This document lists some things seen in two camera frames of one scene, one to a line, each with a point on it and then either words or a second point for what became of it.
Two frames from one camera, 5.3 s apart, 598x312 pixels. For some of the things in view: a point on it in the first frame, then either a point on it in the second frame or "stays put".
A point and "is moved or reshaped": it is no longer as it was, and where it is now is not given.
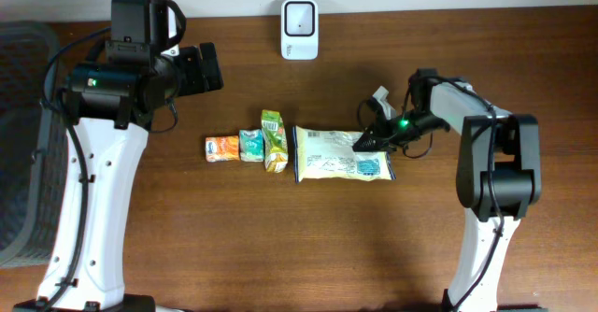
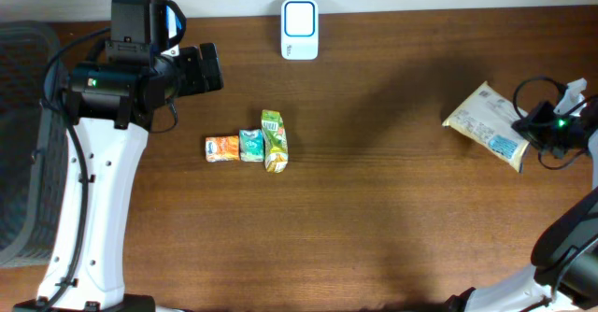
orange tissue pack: (221, 148) stays put
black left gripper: (197, 80) stays put
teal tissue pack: (251, 145) stays put
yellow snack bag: (330, 155) is moved or reshaped
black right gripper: (381, 144) → (530, 125)
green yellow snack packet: (275, 141) stays put
